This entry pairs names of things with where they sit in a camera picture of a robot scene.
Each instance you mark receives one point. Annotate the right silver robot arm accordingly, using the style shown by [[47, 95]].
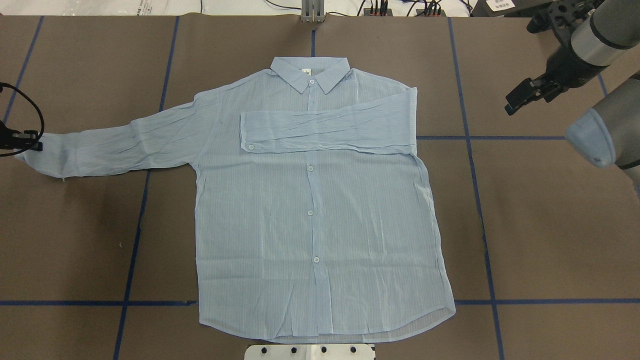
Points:
[[591, 35]]

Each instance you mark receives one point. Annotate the black laptop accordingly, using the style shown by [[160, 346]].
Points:
[[508, 8]]

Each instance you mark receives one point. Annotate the light blue button-up shirt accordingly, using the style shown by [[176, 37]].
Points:
[[314, 217]]

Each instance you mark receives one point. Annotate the clear plastic bag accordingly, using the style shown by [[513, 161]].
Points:
[[159, 7]]

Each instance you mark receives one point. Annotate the white central column base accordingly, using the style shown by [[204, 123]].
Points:
[[358, 351]]

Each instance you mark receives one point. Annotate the orange black adapter box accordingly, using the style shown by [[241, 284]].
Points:
[[377, 11]]

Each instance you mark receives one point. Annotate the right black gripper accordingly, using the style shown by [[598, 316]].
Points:
[[565, 64]]

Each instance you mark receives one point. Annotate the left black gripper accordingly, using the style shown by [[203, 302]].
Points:
[[23, 139]]

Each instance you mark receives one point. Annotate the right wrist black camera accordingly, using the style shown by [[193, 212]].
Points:
[[561, 15]]

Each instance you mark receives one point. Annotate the aluminium frame post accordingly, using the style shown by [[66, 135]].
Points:
[[313, 11]]

